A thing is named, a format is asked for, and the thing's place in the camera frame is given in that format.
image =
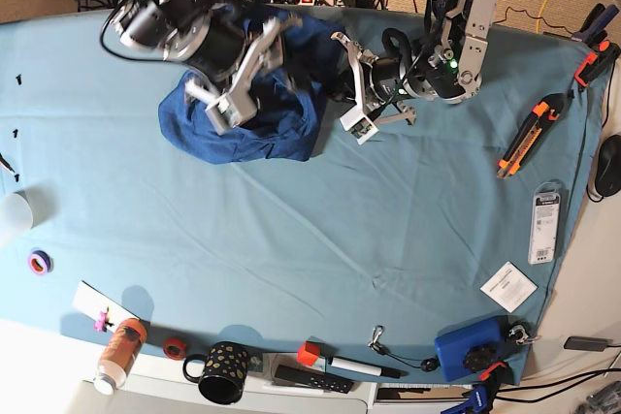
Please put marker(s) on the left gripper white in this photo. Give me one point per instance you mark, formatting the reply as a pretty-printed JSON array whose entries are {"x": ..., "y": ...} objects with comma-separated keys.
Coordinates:
[{"x": 372, "y": 106}]

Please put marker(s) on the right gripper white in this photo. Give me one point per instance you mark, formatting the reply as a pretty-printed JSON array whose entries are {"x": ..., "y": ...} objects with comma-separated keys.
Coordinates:
[{"x": 234, "y": 106}]

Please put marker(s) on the dark blue t-shirt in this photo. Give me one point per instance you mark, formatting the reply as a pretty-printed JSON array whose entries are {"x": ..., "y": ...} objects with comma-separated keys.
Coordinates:
[{"x": 288, "y": 123}]

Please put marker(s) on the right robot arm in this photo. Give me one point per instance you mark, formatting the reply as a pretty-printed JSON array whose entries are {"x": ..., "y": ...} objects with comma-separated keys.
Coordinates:
[{"x": 225, "y": 43}]

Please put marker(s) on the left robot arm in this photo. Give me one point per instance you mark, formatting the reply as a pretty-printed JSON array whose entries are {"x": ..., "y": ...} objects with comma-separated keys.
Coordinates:
[{"x": 445, "y": 63}]

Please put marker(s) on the orange black utility knife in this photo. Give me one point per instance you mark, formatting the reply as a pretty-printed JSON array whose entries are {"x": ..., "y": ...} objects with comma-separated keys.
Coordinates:
[{"x": 540, "y": 119}]

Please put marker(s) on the packaged bit set blister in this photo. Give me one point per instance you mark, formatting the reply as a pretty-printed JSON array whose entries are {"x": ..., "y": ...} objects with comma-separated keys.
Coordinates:
[{"x": 546, "y": 208}]

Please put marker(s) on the white square paper leaflet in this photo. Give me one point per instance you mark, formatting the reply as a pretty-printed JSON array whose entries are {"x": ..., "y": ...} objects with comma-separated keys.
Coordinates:
[{"x": 509, "y": 287}]

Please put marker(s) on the translucent plastic cup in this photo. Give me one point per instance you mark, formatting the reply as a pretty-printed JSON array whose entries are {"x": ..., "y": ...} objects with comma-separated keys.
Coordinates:
[{"x": 16, "y": 218}]

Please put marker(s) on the white paper card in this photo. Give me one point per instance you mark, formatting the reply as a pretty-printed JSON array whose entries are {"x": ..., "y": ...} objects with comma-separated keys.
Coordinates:
[{"x": 90, "y": 302}]

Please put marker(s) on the red orange cube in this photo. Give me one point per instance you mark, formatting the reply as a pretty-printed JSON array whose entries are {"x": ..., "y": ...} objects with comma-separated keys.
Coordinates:
[{"x": 308, "y": 354}]

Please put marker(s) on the purple tape roll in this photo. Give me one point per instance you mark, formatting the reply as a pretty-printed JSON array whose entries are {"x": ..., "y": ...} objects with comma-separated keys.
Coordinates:
[{"x": 40, "y": 262}]

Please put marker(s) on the white black marker pen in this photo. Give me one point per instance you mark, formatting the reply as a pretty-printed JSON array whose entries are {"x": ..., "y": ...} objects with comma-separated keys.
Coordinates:
[{"x": 376, "y": 371}]

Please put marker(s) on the red tape roll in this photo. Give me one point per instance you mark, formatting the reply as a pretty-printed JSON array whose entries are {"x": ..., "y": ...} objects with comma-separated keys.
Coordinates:
[{"x": 175, "y": 349}]

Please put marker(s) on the orange plastic bottle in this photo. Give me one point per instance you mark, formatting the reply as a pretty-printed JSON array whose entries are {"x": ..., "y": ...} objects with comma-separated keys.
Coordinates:
[{"x": 119, "y": 356}]

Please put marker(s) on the pink small clip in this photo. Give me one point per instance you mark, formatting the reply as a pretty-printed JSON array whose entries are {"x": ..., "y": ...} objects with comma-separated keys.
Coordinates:
[{"x": 103, "y": 323}]

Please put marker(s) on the blue plastic case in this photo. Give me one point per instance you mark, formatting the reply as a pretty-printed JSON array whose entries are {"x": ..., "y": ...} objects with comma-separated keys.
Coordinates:
[{"x": 471, "y": 349}]

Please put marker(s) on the black computer mouse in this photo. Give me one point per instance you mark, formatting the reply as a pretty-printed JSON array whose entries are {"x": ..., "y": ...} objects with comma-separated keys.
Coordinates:
[{"x": 608, "y": 172}]

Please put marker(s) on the black mug gold pattern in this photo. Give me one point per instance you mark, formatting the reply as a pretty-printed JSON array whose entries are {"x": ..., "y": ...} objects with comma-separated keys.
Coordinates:
[{"x": 223, "y": 374}]

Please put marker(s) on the black remote control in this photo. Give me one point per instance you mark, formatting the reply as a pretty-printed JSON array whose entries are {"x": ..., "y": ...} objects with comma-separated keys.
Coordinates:
[{"x": 316, "y": 380}]

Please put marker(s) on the blue orange clamp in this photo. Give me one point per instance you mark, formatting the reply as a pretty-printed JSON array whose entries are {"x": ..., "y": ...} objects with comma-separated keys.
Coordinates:
[{"x": 481, "y": 397}]

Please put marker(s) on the black power adapter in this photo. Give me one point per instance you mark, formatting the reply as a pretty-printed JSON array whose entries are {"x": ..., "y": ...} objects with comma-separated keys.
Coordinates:
[{"x": 586, "y": 343}]

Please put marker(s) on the carabiner with black lanyard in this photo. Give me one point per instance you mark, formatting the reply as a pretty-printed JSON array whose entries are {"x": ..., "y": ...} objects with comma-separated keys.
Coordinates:
[{"x": 426, "y": 365}]

